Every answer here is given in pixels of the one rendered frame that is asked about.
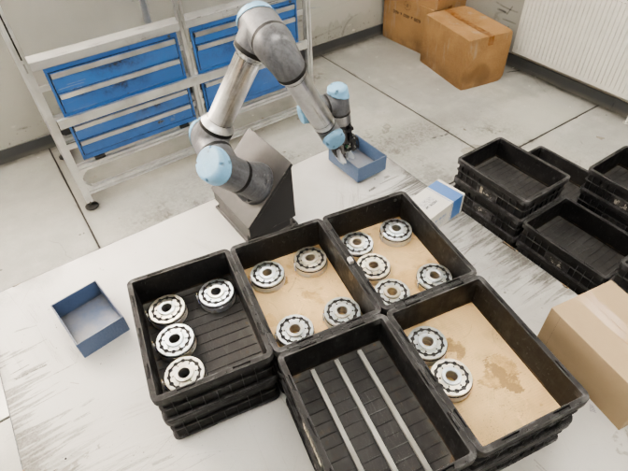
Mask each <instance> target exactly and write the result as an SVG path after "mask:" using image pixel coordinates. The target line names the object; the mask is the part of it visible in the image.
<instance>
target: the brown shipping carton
mask: <svg viewBox="0 0 628 471"><path fill-rule="evenodd" d="M537 337H538V338H539V339H540V340H541V341H542V342H543V343H544V344H545V346H546V347H547V348H548V349H549V350H550V351H551V352H552V353H553V354H554V355H555V357H556V358H557V359H558V360H559V361H560V362H561V363H562V364H563V365H564V367H565V368H566V369H567V370H568V371H569V372H570V373H571V374H572V375H573V376H574V378H575V379H576V380H577V381H578V382H579V383H580V384H581V385H582V386H583V388H584V389H585V390H586V391H587V392H588V394H589V396H590V399H591V400H592V402H593V403H594V404H595V405H596V406H597V407H598V408H599V409H600V410H601V411H602V412H603V413H604V414H605V416H606V417H607V418H608V419H609V420H610V421H611V422H612V423H613V424H614V425H615V426H616V428H617V429H618V430H620V429H622V428H623V427H625V426H627V425H628V293H626V292H625V291H624V290H623V289H621V288H620V287H619V286H618V285H617V284H615V283H614V282H613V281H612V280H611V281H608V282H606V283H604V284H602V285H600V286H598V287H595V288H593V289H591V290H589V291H587V292H585V293H582V294H580V295H578V296H576V297H574V298H572V299H569V300H567V301H565V302H563V303H561V304H560V305H557V306H555V307H552V308H551V310H550V312H549V315H548V317H547V318H546V320H545V322H544V324H543V326H542V328H541V330H540V332H539V334H538V335H537Z"/></svg>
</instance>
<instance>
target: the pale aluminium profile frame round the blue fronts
mask: <svg viewBox="0 0 628 471"><path fill-rule="evenodd" d="M138 2H139V5H140V8H141V11H142V15H143V18H144V22H145V24H149V23H152V20H151V17H150V11H149V8H148V4H147V0H138ZM171 2H172V6H173V9H174V14H175V18H176V21H177V22H178V24H179V28H180V31H178V33H179V37H180V41H181V45H179V48H180V51H182V50H183V53H184V57H185V62H186V65H187V69H188V73H186V76H187V78H185V79H182V80H179V81H176V82H172V83H169V84H166V85H164V86H161V87H158V88H155V89H152V90H148V91H145V92H143V93H138V94H135V95H132V96H129V97H125V98H122V99H120V100H117V101H114V102H111V103H108V104H105V105H102V106H100V107H95V108H92V109H89V110H86V111H83V112H80V113H78V114H74V115H71V116H68V117H64V115H63V113H60V114H57V115H53V116H52V114H51V111H50V108H49V106H48V104H47V102H46V100H45V98H44V96H43V94H42V93H43V92H47V91H50V90H51V87H50V85H49V84H47V85H43V86H40V87H39V86H38V84H37V82H36V79H35V77H34V75H33V73H32V71H31V69H30V66H29V64H28V63H27V61H26V59H25V57H24V55H23V53H22V50H21V47H20V45H19V43H18V41H17V39H16V37H15V36H14V34H13V31H12V29H11V27H10V25H9V23H8V21H7V18H6V16H5V14H4V12H3V9H2V8H1V6H0V33H1V35H2V37H3V38H4V40H5V42H6V44H7V47H8V49H9V51H10V53H11V55H12V57H13V59H14V61H15V63H16V65H17V67H18V68H19V70H20V72H21V75H22V77H23V79H24V82H25V84H26V86H27V88H28V90H29V92H30V94H31V95H32V97H33V99H34V101H35V103H36V106H37V108H38V110H39V112H40V114H41V116H42V118H43V120H44V122H45V123H46V125H47V127H48V129H49V131H50V134H51V136H52V138H53V140H54V142H55V144H56V146H57V148H58V150H59V152H60V153H61V155H60V156H59V158H60V160H64V161H65V163H66V165H67V167H68V168H69V170H70V172H71V174H72V176H73V178H74V180H75V182H76V183H77V184H78V187H79V189H80V191H81V193H82V195H83V197H84V199H85V201H86V203H87V205H86V206H85V208H86V209H87V210H95V209H97V208H98V206H99V204H98V203H97V202H95V201H93V199H92V197H91V194H92V193H96V192H99V191H101V190H104V189H106V188H108V187H111V186H113V185H116V184H118V183H121V182H124V181H126V180H128V179H130V178H134V177H137V176H139V175H142V174H145V173H147V172H150V171H151V170H154V169H156V168H159V167H162V166H164V165H167V164H171V163H173V162H175V161H177V160H180V159H183V158H185V157H188V156H190V155H193V154H195V151H194V148H193V146H190V147H189V148H186V149H183V150H179V151H177V152H174V153H171V154H169V155H166V156H165V157H162V158H159V159H157V160H154V161H151V162H149V163H146V164H143V165H140V166H138V167H135V168H133V169H130V170H127V171H125V172H122V173H120V174H118V175H115V176H113V177H110V178H106V179H103V180H101V181H98V182H95V183H94V184H92V183H88V182H86V181H84V180H83V176H84V174H85V172H87V170H89V169H92V168H95V167H97V166H99V165H102V164H106V163H109V162H111V161H114V160H117V159H120V158H121V157H124V156H127V155H129V154H132V153H135V152H137V151H140V150H144V149H146V148H149V147H152V146H154V145H157V144H160V143H162V142H165V141H167V140H170V139H172V138H175V137H178V136H182V135H185V134H187V133H189V129H190V126H191V124H192V123H193V121H190V122H187V123H184V124H182V125H180V126H179V127H178V128H175V129H172V130H169V131H167V132H164V133H161V134H158V135H157V136H152V137H149V138H147V139H144V140H141V141H138V142H136V143H134V144H131V145H128V146H126V147H123V148H120V149H117V150H114V151H111V152H108V153H102V154H99V155H96V156H94V158H92V159H90V160H87V161H84V162H82V163H79V164H76V163H75V161H74V159H73V157H72V155H71V153H70V150H72V149H75V148H77V147H78V145H77V143H76V142H74V143H72V144H69V145H66V144H68V143H70V142H73V141H75V139H74V137H73V136H72V134H70V135H67V136H63V135H62V134H61V131H60V130H63V129H65V128H68V127H71V126H74V125H77V124H80V123H83V122H86V121H90V120H93V119H96V118H99V117H102V116H105V115H107V114H110V113H113V112H116V111H119V110H122V109H125V108H128V107H132V106H135V105H138V104H141V103H144V102H147V101H149V100H152V99H155V98H158V97H161V96H164V95H167V94H170V93H175V92H178V91H181V90H184V89H187V88H190V87H192V89H193V93H191V96H192V100H194V101H193V107H194V111H195V115H196V119H197V120H198V118H199V117H201V116H202V115H203V114H205V113H206V111H205V106H204V103H205V100H204V98H202V97H204V96H203V91H202V90H200V85H199V84H201V83H204V82H207V81H210V80H213V79H217V78H220V77H223V76H224V75H225V73H226V71H227V68H228V66H229V65H225V66H222V67H219V68H216V69H213V70H210V71H207V72H204V73H201V74H198V70H196V68H195V64H194V59H193V52H192V47H193V45H192V42H190V39H189V35H188V31H187V26H186V22H185V18H184V14H183V9H182V5H181V1H180V0H171ZM300 15H303V29H304V40H302V41H299V42H296V45H297V47H298V49H299V50H305V62H306V64H307V73H308V74H309V76H310V78H311V80H312V81H313V83H314V78H313V57H312V35H311V13H310V0H302V9H300V10H297V16H300ZM181 21H182V22H183V26H184V30H183V28H182V24H181ZM23 64H25V66H26V69H27V71H28V73H29V74H27V73H26V71H25V69H24V67H23ZM289 95H291V94H290V92H289V91H288V89H287V88H286V87H285V88H283V90H280V91H277V92H275V93H270V94H268V95H265V96H263V97H260V98H257V99H254V100H252V101H249V102H247V103H244V104H242V106H241V108H240V109H239V111H238V114H240V113H243V112H246V111H248V110H251V109H254V108H256V107H260V106H262V105H265V104H268V103H271V102H273V101H276V100H279V99H280V98H283V97H286V96H289ZM195 106H196V108H197V109H196V108H195ZM295 114H297V106H296V107H292V108H289V109H286V110H284V111H281V112H279V113H277V114H274V115H272V116H269V117H266V118H264V119H261V120H259V121H255V122H253V123H250V124H247V125H245V126H242V127H240V128H237V129H235V131H234V133H233V136H232V137H231V139H233V138H236V137H239V136H242V135H244V134H245V133H246V132H247V130H248V129H249V128H250V129H251V130H252V131H255V130H257V129H260V128H262V127H265V126H266V125H269V124H272V123H274V122H277V121H281V120H283V119H286V118H288V117H291V116H293V115H295ZM58 126H59V127H58ZM59 128H60V129H59Z"/></svg>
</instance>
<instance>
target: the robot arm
mask: <svg viewBox="0 0 628 471"><path fill-rule="evenodd" d="M236 26H237V29H238V32H237V34H236V36H235V40H234V46H235V54H234V56H233V58H232V60H231V63H230V64H229V66H228V68H227V71H226V73H225V75H224V78H223V80H222V82H221V86H220V88H219V89H218V91H217V94H216V96H215V98H214V101H213V103H212V105H211V107H210V110H209V112H208V113H205V114H203V115H202V116H201V117H199V118H198V120H194V121H193V123H192V124H191V126H190V129H189V138H190V142H191V144H192V146H193V148H194V151H195V153H196V155H197V159H196V162H197V164H196V165H195V166H196V172H197V174H198V176H199V177H200V178H201V179H202V180H203V181H205V182H207V183H208V184H210V185H214V186H218V187H220V188H223V189H224V190H227V191H230V192H232V193H235V194H236V195H237V196H238V197H239V198H240V199H241V200H242V201H243V202H245V203H247V204H250V205H257V204H260V203H261V202H263V200H264V199H265V198H266V197H267V196H268V195H269V193H270V191H271V189H272V186H273V172H272V170H271V168H270V167H269V166H268V165H267V164H264V163H261V162H248V161H246V160H244V159H241V158H239V157H237V156H236V154H235V152H234V150H233V149H232V147H231V145H230V140H231V137H232V136H233V133H234V131H235V129H234V126H233V123H234V121H235V119H236V116H237V114H238V111H239V109H240V108H241V106H242V104H243V102H244V100H245V98H246V96H247V94H248V92H249V90H250V87H251V84H252V82H253V81H254V79H255V77H256V75H257V73H258V71H259V69H260V67H261V65H262V64H264V66H265V67H266V68H267V69H268V70H269V71H270V72H271V73H272V74H273V76H274V77H275V78H276V79H277V81H278V83H279V84H281V85H283V86H285V87H286V88H287V89H288V91H289V92H290V94H291V95H292V97H293V99H294V100H295V102H296V103H297V105H298V106H297V114H298V117H299V119H300V121H301V123H303V124H307V123H311V125H312V126H313V128H314V129H315V131H316V133H317V134H318V136H319V137H320V139H321V141H322V143H323V144H324V145H325V146H326V147H327V148H328V149H330V150H332V153H333V154H334V156H335V157H336V158H337V160H338V161H339V162H340V163H342V164H346V163H347V162H346V160H345V158H346V159H347V160H348V159H349V158H351V159H354V155H353V153H352V152H351V151H355V150H357V148H358V149H359V139H358V136H356V135H355V134H353V133H352V130H354V129H353V126H352V125H351V115H350V94H349V89H348V86H347V84H345V83H344V82H340V81H338V82H333V83H331V84H330V85H329V86H328V87H327V93H325V94H323V95H320V93H319V91H318V90H317V88H316V86H315V85H314V83H313V81H312V80H311V78H310V76H309V74H308V73H307V64H306V62H305V60H304V59H303V57H302V55H301V52H300V50H299V49H298V47H297V45H296V42H295V40H294V38H293V35H292V33H291V31H290V30H289V29H288V27H287V26H286V25H285V23H284V22H283V21H282V19H281V18H280V17H279V15H278V13H277V12H276V11H275V10H274V9H273V8H272V7H271V6H270V5H269V4H267V3H266V2H263V1H252V2H250V3H247V4H246V5H245V6H243V7H242V8H241V9H240V10H239V11H238V13H237V16H236ZM356 140H357V142H358V145H357V144H356ZM356 147H357V148H356ZM343 155H344V156H343ZM344 157H345V158H344Z"/></svg>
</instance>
